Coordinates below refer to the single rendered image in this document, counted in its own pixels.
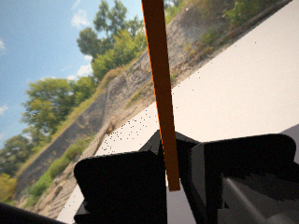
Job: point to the orange bar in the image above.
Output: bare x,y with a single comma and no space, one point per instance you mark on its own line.
153,13

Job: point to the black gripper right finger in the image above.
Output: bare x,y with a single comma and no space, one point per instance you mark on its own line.
197,162

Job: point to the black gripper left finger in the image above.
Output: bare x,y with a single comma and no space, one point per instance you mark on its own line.
142,168

